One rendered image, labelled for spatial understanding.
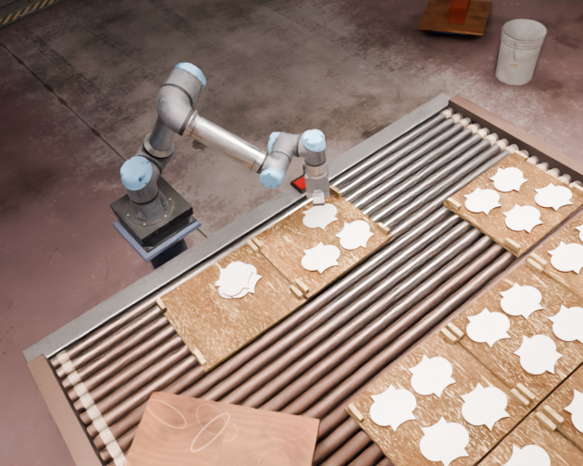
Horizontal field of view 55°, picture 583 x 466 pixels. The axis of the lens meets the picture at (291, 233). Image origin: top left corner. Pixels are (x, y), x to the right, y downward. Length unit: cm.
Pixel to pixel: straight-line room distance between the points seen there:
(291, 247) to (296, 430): 74
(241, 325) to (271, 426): 42
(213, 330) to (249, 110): 262
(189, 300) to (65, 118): 296
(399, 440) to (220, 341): 64
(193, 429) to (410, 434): 61
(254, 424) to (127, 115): 330
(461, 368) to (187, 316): 91
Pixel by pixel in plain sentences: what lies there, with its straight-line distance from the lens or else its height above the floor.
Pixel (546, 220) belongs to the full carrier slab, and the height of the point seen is 94.
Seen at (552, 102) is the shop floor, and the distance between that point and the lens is 442.
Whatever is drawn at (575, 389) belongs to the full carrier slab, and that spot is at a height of 94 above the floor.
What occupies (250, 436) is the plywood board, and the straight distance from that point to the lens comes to 164.
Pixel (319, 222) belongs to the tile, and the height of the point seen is 94.
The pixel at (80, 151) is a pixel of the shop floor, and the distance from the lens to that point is 438.
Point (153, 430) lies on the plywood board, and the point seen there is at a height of 104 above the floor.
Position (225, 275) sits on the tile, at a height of 96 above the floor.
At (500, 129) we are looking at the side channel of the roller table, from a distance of 258.
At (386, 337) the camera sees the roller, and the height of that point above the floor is 92.
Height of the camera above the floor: 255
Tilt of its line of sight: 49 degrees down
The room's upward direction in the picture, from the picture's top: 8 degrees counter-clockwise
